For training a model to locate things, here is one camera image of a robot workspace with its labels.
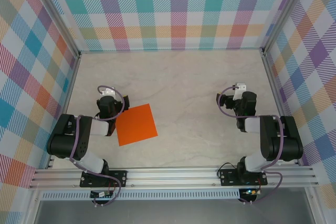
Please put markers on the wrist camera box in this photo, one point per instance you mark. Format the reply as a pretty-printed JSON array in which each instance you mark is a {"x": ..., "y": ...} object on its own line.
[
  {"x": 108, "y": 92},
  {"x": 241, "y": 87}
]

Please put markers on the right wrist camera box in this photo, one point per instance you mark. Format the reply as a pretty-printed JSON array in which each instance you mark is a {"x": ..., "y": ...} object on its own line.
[{"x": 241, "y": 87}]

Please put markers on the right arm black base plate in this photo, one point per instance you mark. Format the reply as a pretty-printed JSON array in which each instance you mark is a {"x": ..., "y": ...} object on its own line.
[{"x": 228, "y": 179}]

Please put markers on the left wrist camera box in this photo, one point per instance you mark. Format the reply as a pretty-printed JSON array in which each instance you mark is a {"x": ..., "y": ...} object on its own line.
[{"x": 108, "y": 92}]

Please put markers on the orange paper sheet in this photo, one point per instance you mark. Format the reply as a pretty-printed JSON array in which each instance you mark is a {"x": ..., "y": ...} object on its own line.
[{"x": 136, "y": 125}]

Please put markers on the aluminium mounting rail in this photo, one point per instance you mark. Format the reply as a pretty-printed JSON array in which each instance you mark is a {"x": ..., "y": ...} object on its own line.
[{"x": 170, "y": 178}]

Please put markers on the aluminium table side rail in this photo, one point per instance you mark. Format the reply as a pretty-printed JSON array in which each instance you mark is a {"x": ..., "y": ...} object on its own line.
[
  {"x": 66, "y": 103},
  {"x": 278, "y": 103}
]

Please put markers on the aluminium frame leg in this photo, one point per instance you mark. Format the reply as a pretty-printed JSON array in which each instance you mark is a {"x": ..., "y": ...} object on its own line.
[
  {"x": 313, "y": 205},
  {"x": 31, "y": 208}
]

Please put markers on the grey metal plate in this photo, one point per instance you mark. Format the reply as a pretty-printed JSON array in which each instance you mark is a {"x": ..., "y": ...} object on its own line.
[{"x": 170, "y": 212}]

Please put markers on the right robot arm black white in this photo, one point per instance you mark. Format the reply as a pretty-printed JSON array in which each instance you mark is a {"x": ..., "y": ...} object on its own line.
[{"x": 267, "y": 134}]

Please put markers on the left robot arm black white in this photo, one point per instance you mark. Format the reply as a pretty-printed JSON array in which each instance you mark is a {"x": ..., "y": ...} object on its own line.
[{"x": 86, "y": 129}]

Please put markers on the aluminium frame post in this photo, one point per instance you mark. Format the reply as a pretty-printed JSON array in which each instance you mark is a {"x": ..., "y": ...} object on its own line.
[
  {"x": 283, "y": 11},
  {"x": 59, "y": 16}
]

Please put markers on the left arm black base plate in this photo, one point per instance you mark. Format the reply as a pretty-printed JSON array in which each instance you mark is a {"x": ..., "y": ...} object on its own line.
[{"x": 86, "y": 182}]

